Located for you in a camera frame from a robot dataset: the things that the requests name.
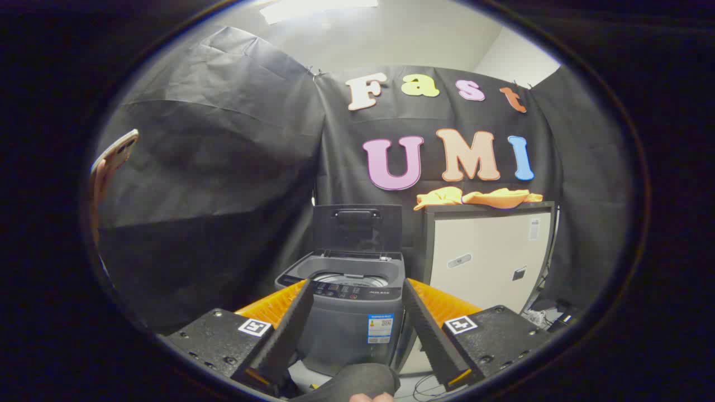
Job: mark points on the grey washing machine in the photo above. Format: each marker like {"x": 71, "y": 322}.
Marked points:
{"x": 346, "y": 329}

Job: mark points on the white cabinet with grey top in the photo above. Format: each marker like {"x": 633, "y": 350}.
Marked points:
{"x": 486, "y": 251}

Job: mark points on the black backdrop cloth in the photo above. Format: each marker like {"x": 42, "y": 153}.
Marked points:
{"x": 223, "y": 167}

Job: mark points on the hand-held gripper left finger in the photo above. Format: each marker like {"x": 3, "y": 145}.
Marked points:
{"x": 290, "y": 329}

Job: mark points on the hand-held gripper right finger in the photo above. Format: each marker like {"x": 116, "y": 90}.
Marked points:
{"x": 427, "y": 335}

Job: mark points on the orange polo shirt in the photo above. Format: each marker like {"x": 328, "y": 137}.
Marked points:
{"x": 497, "y": 198}

